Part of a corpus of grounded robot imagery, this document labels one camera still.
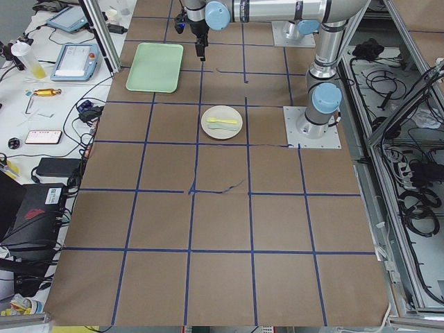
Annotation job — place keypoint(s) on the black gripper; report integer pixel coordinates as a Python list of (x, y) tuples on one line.
[(200, 30)]

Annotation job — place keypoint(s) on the yellow plastic fork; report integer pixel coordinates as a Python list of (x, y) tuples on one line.
[(226, 121)]

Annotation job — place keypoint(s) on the white round plate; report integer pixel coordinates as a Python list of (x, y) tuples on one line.
[(221, 112)]

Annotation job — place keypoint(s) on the light green plastic spoon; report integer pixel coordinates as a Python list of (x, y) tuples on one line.
[(222, 126)]

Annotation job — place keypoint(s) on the light green plastic tray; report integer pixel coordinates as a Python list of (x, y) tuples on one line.
[(155, 68)]

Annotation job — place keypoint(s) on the blue teach pendant near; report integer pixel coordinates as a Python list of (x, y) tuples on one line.
[(76, 62)]

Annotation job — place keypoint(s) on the blue teach pendant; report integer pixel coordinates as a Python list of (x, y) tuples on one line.
[(70, 19), (76, 62)]

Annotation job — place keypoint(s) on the blue teach pendant far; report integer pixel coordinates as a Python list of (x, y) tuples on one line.
[(70, 19)]

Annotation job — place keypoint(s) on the black cloth lump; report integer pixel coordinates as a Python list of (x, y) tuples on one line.
[(368, 50)]

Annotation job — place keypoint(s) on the clear bottle yellow liquid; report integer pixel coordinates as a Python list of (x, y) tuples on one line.
[(24, 53)]

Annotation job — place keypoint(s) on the black power adapter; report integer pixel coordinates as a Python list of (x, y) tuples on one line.
[(57, 167)]

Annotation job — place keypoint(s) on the small black round object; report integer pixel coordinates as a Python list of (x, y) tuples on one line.
[(13, 143)]

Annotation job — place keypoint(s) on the black computer box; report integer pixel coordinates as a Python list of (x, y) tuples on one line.
[(38, 218)]

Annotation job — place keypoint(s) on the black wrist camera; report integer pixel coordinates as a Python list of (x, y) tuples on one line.
[(179, 23)]

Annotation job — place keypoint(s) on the aluminium frame post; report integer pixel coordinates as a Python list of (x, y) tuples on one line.
[(102, 35)]

